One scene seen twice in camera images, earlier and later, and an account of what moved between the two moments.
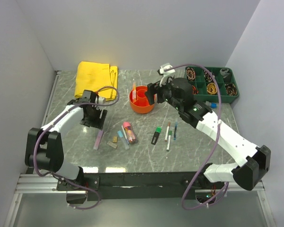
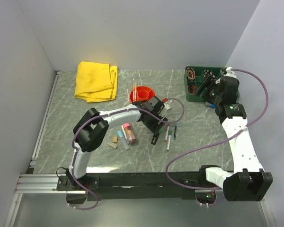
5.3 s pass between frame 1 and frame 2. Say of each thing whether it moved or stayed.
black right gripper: moved
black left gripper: moved
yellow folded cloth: stayed
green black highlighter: stayed
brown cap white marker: stayed
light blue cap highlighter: stayed
